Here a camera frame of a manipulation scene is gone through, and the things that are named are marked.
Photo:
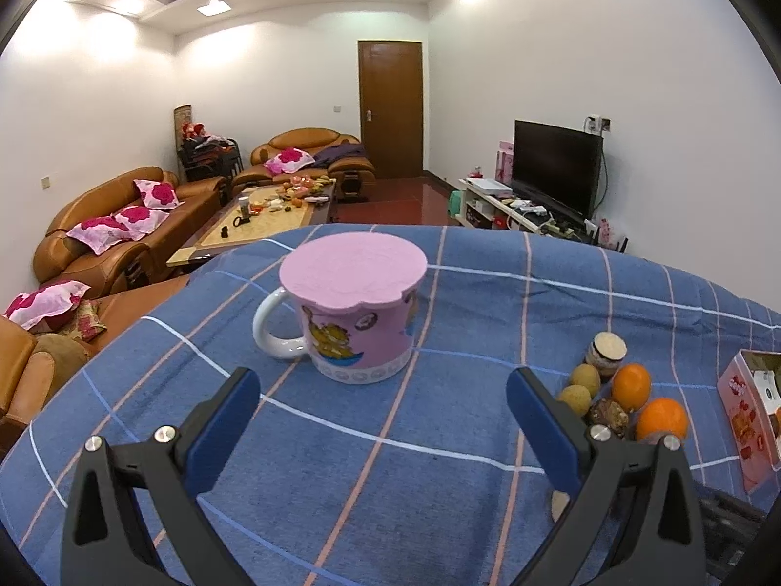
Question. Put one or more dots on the black flat television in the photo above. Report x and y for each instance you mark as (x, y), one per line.
(555, 165)

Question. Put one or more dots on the pink white plastic bag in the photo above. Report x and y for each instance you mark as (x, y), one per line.
(605, 232)

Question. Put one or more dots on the pink floral pillow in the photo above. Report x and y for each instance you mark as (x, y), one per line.
(94, 235)
(157, 193)
(141, 218)
(46, 303)
(290, 160)

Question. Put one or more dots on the square ceiling light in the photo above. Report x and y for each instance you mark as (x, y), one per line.
(213, 8)

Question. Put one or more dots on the pile of snacks and fruit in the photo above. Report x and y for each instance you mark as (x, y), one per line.
(302, 192)

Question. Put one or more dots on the olive brown cushion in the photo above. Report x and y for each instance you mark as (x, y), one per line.
(58, 357)

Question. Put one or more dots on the small dark jar beige lid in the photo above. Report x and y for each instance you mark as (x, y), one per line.
(605, 355)

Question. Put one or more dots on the black rack with clothes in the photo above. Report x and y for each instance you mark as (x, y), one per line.
(207, 155)

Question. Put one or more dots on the pink gift bag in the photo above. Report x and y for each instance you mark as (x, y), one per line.
(504, 160)

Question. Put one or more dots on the orange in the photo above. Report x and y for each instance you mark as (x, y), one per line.
(631, 386)
(662, 418)

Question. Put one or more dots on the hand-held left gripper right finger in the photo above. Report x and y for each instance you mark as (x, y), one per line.
(543, 433)

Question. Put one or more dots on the brown wooden door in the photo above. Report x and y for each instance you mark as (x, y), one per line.
(390, 107)

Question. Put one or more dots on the wall power socket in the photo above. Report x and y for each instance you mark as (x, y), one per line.
(597, 124)

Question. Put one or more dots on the pink silicone mug lid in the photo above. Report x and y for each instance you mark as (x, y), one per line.
(351, 268)

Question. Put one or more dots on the brown leather armchair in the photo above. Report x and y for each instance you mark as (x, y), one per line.
(305, 137)

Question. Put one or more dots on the black router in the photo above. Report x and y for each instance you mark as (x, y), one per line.
(621, 245)

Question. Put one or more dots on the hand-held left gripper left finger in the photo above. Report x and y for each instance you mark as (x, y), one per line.
(223, 433)

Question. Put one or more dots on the purple blanket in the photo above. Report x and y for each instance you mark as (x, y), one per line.
(338, 152)

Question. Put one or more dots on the round green-brown fruit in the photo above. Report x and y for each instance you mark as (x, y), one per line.
(587, 378)
(575, 401)

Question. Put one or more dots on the green plastic stool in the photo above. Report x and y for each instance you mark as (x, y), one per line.
(456, 203)

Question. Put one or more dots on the pink cartoon mug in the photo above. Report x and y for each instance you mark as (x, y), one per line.
(360, 345)

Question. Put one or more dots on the blue plaid cloth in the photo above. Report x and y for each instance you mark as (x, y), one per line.
(427, 439)

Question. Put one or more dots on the pink tin box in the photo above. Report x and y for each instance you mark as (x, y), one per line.
(747, 415)

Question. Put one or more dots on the wooden coffee table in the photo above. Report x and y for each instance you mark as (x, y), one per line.
(262, 229)

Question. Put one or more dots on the patterned brown cushion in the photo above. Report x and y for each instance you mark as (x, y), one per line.
(82, 319)

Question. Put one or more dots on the white television stand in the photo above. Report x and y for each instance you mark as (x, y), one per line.
(488, 204)

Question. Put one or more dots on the white flat device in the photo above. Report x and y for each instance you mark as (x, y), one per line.
(486, 185)

